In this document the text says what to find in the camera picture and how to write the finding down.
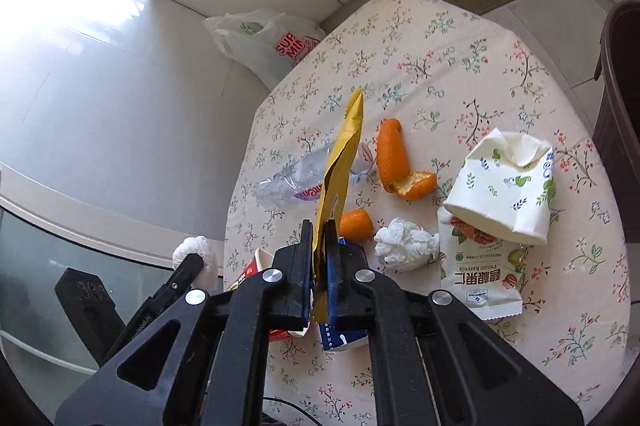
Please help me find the crushed floral paper cup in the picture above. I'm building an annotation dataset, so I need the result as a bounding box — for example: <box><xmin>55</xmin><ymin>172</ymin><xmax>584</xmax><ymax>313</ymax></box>
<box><xmin>443</xmin><ymin>127</ymin><xmax>557</xmax><ymax>247</ymax></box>

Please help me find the red and white paper cup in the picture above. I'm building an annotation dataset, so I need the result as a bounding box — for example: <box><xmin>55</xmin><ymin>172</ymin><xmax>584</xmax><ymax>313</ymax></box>
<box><xmin>227</xmin><ymin>249</ymin><xmax>311</xmax><ymax>342</ymax></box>

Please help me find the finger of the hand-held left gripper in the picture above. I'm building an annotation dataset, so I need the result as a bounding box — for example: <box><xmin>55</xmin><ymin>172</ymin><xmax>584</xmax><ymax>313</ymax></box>
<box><xmin>100</xmin><ymin>253</ymin><xmax>206</xmax><ymax>367</ymax></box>

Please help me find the crushed clear plastic bottle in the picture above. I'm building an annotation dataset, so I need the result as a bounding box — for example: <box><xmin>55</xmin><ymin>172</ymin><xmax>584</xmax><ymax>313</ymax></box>
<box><xmin>255</xmin><ymin>141</ymin><xmax>381</xmax><ymax>210</ymax></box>

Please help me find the black cable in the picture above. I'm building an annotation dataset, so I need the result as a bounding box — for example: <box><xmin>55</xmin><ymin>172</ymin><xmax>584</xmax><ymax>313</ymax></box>
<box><xmin>260</xmin><ymin>398</ymin><xmax>321</xmax><ymax>426</ymax></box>

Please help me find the large orange peel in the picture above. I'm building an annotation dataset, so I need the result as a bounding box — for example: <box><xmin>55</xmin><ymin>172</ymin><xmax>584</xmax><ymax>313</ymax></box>
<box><xmin>376</xmin><ymin>118</ymin><xmax>437</xmax><ymax>201</ymax></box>

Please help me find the yellow snack wrapper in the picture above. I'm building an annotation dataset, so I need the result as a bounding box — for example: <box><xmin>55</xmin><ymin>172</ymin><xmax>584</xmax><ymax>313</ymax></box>
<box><xmin>311</xmin><ymin>89</ymin><xmax>366</xmax><ymax>324</ymax></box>

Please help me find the small orange peel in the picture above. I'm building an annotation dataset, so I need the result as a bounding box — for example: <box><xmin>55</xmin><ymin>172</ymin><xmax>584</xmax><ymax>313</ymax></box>
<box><xmin>339</xmin><ymin>209</ymin><xmax>375</xmax><ymax>241</ymax></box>

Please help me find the white tissue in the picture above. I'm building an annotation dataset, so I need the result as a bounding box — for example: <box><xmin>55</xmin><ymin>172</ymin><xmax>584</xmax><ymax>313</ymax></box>
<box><xmin>374</xmin><ymin>217</ymin><xmax>441</xmax><ymax>273</ymax></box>
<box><xmin>171</xmin><ymin>235</ymin><xmax>222</xmax><ymax>289</ymax></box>

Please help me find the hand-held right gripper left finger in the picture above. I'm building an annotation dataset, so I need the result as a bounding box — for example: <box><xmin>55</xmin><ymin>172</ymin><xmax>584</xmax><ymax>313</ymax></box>
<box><xmin>55</xmin><ymin>220</ymin><xmax>314</xmax><ymax>426</ymax></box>

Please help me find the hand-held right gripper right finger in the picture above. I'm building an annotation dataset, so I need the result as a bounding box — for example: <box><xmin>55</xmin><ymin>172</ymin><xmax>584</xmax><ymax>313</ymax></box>
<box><xmin>324</xmin><ymin>220</ymin><xmax>584</xmax><ymax>426</ymax></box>

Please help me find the blue and white carton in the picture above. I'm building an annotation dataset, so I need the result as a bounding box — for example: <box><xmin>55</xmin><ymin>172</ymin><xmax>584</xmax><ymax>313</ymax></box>
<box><xmin>320</xmin><ymin>236</ymin><xmax>372</xmax><ymax>352</ymax></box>

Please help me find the white nut snack packet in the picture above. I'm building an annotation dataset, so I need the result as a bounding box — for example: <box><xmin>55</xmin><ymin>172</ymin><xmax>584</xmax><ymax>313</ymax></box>
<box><xmin>437</xmin><ymin>206</ymin><xmax>530</xmax><ymax>321</ymax></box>

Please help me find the white plastic shopping bag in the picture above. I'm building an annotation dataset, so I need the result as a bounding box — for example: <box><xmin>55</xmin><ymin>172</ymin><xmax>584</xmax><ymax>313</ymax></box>
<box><xmin>202</xmin><ymin>9</ymin><xmax>326</xmax><ymax>90</ymax></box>

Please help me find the brown trash bin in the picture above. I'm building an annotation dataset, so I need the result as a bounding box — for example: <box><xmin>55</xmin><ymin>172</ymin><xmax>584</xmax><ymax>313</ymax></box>
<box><xmin>591</xmin><ymin>0</ymin><xmax>640</xmax><ymax>167</ymax></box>

